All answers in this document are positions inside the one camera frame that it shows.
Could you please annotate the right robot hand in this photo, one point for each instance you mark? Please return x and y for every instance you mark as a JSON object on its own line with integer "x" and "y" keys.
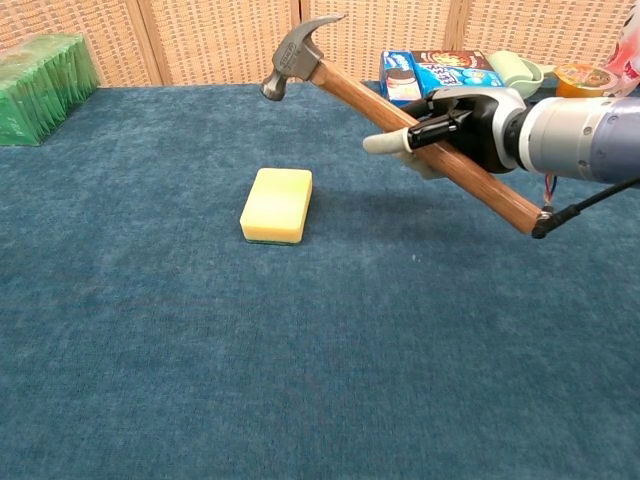
{"x": 480, "y": 125}

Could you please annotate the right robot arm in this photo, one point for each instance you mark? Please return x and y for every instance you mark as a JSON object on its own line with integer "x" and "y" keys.
{"x": 580, "y": 137}

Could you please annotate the yellow sponge with green base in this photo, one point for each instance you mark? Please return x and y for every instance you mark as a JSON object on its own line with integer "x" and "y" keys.
{"x": 276, "y": 205}

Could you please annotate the light blue snack box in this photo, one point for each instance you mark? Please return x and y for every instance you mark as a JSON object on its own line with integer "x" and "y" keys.
{"x": 450, "y": 75}

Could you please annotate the pale green plastic cup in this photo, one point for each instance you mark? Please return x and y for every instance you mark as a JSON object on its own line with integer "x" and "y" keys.
{"x": 517, "y": 72}

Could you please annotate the brown cookie box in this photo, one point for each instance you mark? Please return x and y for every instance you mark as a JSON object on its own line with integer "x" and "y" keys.
{"x": 457, "y": 58}

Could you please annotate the blue Oreo cookie box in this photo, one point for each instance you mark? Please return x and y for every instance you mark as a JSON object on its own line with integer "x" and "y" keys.
{"x": 400, "y": 80}

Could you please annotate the orange jelly cup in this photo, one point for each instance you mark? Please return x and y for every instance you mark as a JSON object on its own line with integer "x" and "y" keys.
{"x": 582, "y": 80}

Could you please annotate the pink white plastic bag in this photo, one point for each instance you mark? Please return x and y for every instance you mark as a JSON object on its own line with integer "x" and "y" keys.
{"x": 625, "y": 55}

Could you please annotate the teal table cloth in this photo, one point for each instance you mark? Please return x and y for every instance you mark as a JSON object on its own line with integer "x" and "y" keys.
{"x": 320, "y": 325}

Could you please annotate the woven rattan folding screen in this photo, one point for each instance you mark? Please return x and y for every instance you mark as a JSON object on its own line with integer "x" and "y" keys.
{"x": 200, "y": 35}

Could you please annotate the green wrapped package block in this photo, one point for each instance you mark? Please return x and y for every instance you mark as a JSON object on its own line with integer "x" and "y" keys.
{"x": 35, "y": 92}

